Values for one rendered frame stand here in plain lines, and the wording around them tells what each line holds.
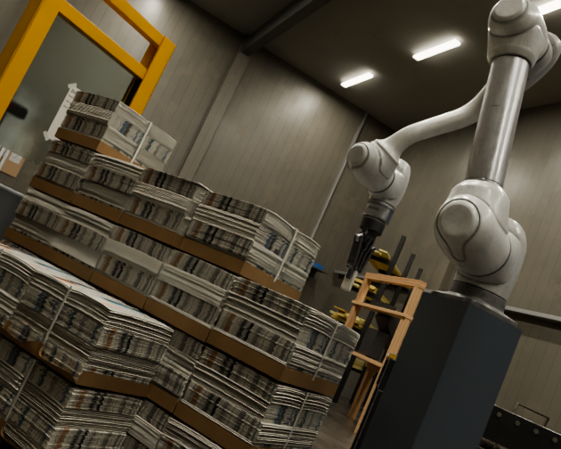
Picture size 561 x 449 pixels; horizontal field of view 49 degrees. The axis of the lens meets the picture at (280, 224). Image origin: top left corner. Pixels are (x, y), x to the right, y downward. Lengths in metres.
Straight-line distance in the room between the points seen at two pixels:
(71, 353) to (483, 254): 1.13
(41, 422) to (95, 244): 0.73
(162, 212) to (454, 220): 1.05
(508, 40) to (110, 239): 1.45
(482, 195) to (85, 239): 1.45
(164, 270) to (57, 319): 0.38
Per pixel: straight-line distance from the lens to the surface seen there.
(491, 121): 1.74
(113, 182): 2.41
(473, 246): 1.57
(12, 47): 2.97
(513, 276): 1.80
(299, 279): 2.20
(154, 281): 2.11
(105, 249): 2.30
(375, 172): 1.83
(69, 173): 2.62
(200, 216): 2.11
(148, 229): 2.20
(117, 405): 1.95
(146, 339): 1.91
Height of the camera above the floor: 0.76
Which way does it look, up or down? 8 degrees up
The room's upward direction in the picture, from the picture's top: 24 degrees clockwise
